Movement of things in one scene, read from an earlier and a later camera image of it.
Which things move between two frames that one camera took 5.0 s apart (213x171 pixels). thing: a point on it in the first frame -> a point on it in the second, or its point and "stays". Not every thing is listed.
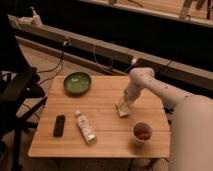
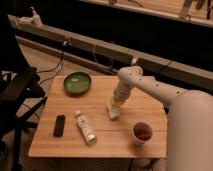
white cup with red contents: [142, 133] stays
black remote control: [59, 125] stays
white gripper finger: [127, 105] -> [117, 107]
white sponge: [123, 110] -> [114, 113]
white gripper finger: [120, 104] -> [109, 106]
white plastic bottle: [86, 128] stays
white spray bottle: [34, 20] stays
